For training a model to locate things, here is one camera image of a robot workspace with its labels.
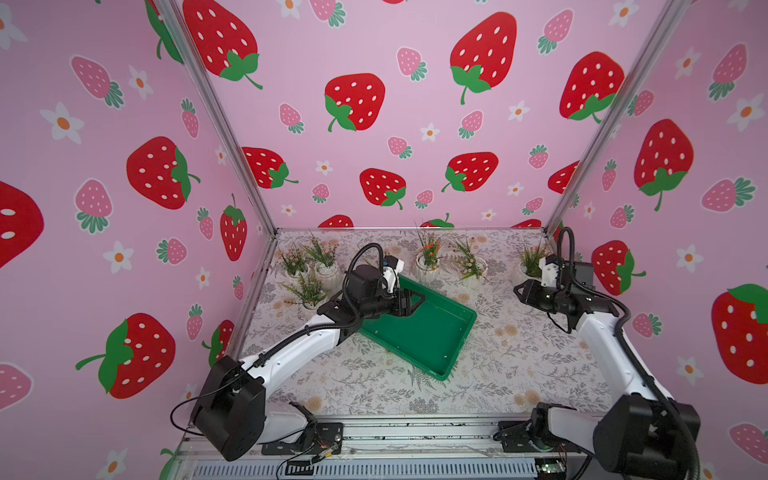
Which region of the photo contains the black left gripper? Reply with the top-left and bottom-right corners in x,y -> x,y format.
357,286 -> 425,322

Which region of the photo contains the green grass pot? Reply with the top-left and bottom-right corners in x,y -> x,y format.
518,245 -> 550,281

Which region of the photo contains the orange gypsophila pot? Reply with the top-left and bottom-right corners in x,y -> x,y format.
416,230 -> 441,284

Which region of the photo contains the green gypsophila pot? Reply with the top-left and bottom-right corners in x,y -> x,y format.
282,273 -> 328,310

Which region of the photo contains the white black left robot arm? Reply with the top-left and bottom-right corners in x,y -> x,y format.
191,265 -> 426,461

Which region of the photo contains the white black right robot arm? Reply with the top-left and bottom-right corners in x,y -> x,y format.
494,228 -> 701,479

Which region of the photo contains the green plastic storage box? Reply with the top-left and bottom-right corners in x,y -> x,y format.
359,276 -> 477,381

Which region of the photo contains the gypsophila pot back left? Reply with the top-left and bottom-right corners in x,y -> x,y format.
304,236 -> 342,292

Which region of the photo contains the gypsophila pot far left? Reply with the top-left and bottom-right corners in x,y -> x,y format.
279,247 -> 310,282

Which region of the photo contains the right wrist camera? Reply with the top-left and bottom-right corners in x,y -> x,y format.
538,254 -> 562,290

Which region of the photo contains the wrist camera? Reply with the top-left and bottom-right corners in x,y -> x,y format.
538,254 -> 562,290
382,255 -> 405,294

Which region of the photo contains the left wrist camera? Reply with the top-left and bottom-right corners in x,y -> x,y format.
382,255 -> 405,294

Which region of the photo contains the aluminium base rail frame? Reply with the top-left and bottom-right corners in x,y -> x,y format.
168,414 -> 611,479

